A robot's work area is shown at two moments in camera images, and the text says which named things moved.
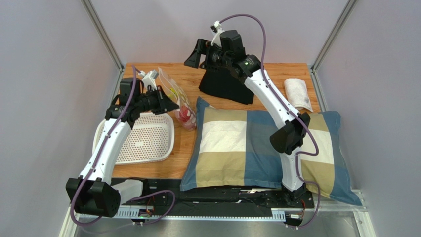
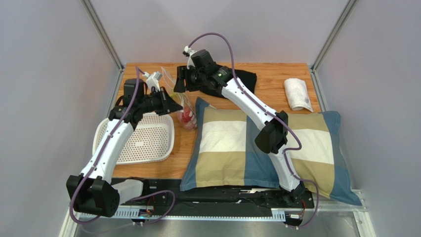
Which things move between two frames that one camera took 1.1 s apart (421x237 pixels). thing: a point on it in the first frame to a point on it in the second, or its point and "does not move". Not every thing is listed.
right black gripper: x=200 y=52 to x=182 y=79
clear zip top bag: x=186 y=115 does not move
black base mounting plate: x=168 y=194 does not move
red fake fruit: x=184 y=114 does not move
